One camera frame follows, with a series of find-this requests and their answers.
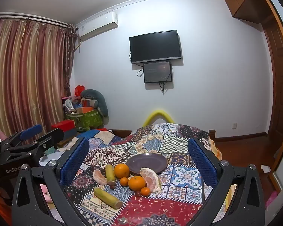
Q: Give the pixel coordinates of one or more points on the red plastic bag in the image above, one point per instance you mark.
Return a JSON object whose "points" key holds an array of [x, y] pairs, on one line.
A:
{"points": [[79, 90]]}

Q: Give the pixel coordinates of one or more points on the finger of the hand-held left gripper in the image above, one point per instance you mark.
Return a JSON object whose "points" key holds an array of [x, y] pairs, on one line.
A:
{"points": [[31, 130], [49, 139]]}

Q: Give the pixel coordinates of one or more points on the black wall television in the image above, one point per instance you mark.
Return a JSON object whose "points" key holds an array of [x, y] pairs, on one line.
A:
{"points": [[155, 46]]}

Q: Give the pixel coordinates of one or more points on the red box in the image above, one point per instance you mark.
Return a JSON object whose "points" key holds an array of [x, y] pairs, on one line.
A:
{"points": [[63, 124]]}

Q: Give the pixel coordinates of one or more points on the small orange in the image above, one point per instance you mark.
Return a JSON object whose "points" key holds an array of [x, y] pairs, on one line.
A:
{"points": [[145, 191], [124, 181]]}

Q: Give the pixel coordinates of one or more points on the orange box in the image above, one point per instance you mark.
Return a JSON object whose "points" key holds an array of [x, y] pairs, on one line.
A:
{"points": [[85, 110]]}

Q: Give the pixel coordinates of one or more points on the purple plate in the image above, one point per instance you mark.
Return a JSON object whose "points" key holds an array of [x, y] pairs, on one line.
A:
{"points": [[147, 163]]}

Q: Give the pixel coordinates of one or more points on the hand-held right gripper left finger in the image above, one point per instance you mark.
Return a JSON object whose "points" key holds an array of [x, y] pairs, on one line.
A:
{"points": [[74, 160]]}

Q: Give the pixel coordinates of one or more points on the peeled pomelo segment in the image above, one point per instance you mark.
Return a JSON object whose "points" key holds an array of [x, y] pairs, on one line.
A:
{"points": [[99, 177]]}

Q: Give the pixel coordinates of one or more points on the large orange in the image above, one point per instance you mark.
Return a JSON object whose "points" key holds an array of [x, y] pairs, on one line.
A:
{"points": [[122, 170], [136, 183]]}

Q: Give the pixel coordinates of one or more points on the green sugarcane piece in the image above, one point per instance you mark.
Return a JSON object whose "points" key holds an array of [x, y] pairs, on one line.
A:
{"points": [[107, 197], [110, 174]]}

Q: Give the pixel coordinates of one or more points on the patchwork printed blanket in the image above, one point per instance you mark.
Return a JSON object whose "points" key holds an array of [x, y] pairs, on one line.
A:
{"points": [[169, 204]]}

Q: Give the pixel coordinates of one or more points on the white air conditioner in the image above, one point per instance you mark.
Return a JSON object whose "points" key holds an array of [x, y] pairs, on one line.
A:
{"points": [[97, 26]]}

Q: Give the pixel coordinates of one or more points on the white curtain rail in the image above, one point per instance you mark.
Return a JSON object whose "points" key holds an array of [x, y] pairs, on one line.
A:
{"points": [[30, 18]]}

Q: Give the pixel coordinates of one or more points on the white wall outlet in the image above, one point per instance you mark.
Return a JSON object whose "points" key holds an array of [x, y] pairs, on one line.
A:
{"points": [[234, 126]]}

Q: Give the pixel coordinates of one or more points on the blue patchwork quilt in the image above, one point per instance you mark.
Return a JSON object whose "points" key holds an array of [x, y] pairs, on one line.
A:
{"points": [[101, 136]]}

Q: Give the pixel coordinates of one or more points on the grey long pillow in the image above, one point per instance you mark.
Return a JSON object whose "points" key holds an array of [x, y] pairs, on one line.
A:
{"points": [[95, 95]]}

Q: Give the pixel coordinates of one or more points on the wooden wall cabinet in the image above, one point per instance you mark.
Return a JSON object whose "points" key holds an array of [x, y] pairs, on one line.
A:
{"points": [[243, 0]]}

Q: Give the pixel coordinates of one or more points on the small dark red date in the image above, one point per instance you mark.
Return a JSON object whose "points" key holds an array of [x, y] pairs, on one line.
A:
{"points": [[112, 186], [138, 193]]}

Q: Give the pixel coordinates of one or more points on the green patterned storage box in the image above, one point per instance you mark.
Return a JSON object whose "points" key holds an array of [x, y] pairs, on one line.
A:
{"points": [[89, 120]]}

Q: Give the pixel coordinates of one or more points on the white paper scrap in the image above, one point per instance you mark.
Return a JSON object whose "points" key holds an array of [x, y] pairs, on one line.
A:
{"points": [[265, 168]]}

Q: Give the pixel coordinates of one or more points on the small black wall monitor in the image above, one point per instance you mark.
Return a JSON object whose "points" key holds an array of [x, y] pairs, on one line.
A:
{"points": [[157, 71]]}

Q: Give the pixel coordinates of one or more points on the striped red curtain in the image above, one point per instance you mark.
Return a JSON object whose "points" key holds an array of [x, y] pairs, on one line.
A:
{"points": [[26, 75]]}

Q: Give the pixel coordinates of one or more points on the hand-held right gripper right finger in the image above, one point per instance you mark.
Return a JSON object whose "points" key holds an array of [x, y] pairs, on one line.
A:
{"points": [[201, 162]]}

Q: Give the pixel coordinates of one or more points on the pomelo wedge with rind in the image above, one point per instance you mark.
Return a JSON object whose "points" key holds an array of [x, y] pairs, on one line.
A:
{"points": [[152, 179]]}

